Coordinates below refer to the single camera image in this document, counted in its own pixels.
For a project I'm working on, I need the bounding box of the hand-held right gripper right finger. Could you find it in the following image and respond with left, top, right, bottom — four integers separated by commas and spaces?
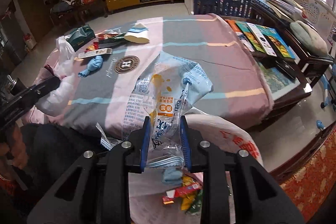
180, 114, 305, 224

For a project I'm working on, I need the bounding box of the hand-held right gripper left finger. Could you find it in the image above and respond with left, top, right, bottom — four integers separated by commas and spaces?
26, 116, 152, 224

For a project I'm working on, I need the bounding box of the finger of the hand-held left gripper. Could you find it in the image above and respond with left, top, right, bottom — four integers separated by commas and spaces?
26, 76, 62, 100

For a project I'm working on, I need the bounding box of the white plastic bag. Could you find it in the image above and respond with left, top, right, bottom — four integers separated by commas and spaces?
37, 35, 77, 117

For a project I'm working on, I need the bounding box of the white basket with plastic liner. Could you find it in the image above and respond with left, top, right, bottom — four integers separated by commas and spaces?
129, 114, 264, 224

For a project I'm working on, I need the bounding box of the long red snack wrapper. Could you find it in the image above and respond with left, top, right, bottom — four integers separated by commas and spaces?
162, 185, 203, 206

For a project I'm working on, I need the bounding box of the gold snack bag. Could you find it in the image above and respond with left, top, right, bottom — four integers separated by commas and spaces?
181, 176, 204, 214

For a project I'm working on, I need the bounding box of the green snack packet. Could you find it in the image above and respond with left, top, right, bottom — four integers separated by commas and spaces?
189, 195, 204, 215

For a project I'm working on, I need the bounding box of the light blue clear plastic packet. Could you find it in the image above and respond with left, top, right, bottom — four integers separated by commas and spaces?
122, 51, 214, 169

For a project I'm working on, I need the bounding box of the person's left hand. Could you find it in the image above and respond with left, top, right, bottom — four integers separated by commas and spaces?
0, 124, 29, 169

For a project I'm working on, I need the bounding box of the dark thermos bottle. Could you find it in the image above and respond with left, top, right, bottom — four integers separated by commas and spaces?
5, 74, 29, 98

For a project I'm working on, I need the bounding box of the clear plastic wrapper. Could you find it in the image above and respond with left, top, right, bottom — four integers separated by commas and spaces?
96, 123, 124, 153

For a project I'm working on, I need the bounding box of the red and white floor bag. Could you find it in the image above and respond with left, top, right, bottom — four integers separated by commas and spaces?
23, 33, 37, 51

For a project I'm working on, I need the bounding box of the person's leg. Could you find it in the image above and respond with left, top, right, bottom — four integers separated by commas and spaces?
16, 123, 105, 214

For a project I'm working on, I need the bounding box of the dark green tissue box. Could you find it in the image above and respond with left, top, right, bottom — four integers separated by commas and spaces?
64, 25, 96, 52

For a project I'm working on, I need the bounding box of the long white carton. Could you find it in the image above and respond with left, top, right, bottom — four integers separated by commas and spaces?
78, 48, 113, 59

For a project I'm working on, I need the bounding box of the small red wrapper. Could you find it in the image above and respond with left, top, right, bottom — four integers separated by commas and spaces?
85, 42, 101, 52

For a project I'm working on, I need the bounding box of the dark bag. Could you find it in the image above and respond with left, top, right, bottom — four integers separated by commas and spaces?
50, 0, 75, 14

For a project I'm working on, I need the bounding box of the dark snack packet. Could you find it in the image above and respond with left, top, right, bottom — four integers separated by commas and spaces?
97, 32, 126, 48

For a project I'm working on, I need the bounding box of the clear bag with round emblem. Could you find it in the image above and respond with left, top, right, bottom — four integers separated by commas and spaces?
105, 55, 141, 80

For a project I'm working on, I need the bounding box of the striped pink grey blanket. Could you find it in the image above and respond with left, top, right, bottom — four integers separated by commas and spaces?
33, 13, 273, 140

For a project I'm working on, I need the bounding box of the beige packet with blue stripes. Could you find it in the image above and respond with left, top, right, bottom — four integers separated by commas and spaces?
124, 23, 150, 44

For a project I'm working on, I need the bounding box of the glass topped low table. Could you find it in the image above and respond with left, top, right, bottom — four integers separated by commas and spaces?
252, 56, 313, 132

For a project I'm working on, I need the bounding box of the black flat case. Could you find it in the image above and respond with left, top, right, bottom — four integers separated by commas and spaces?
276, 57, 298, 80

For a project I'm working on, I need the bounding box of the red patterned carpet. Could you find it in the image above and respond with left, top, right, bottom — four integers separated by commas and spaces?
270, 124, 336, 224

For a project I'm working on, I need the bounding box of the row of picture books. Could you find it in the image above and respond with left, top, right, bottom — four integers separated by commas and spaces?
225, 19, 296, 60

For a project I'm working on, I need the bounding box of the dark wooden side table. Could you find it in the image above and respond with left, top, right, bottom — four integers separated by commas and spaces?
218, 0, 334, 88

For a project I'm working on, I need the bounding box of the light blue plastic toy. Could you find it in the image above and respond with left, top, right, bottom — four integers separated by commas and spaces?
319, 74, 336, 111

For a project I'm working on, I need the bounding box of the grey green cushion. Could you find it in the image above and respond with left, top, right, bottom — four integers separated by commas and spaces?
289, 21, 328, 56

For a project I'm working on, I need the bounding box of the stack of books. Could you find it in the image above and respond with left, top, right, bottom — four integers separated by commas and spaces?
252, 0, 306, 22

